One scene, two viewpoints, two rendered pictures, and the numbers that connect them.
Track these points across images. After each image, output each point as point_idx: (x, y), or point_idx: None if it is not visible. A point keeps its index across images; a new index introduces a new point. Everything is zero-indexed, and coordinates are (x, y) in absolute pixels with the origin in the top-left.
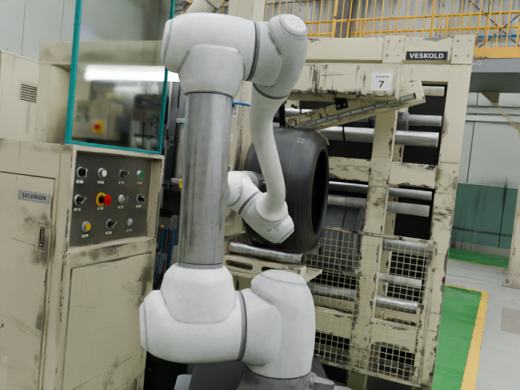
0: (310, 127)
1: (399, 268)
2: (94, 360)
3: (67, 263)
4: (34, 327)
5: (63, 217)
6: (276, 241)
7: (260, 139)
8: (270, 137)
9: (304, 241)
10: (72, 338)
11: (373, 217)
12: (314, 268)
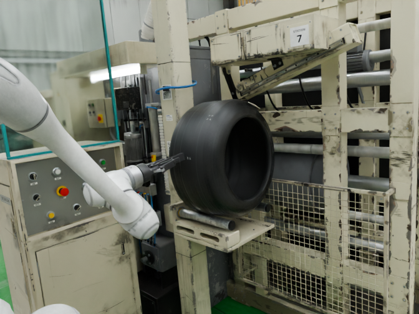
0: (255, 90)
1: (352, 220)
2: (80, 311)
3: (30, 248)
4: (25, 293)
5: (18, 215)
6: (139, 238)
7: (64, 161)
8: (73, 156)
9: (229, 209)
10: (50, 300)
11: (330, 166)
12: (267, 223)
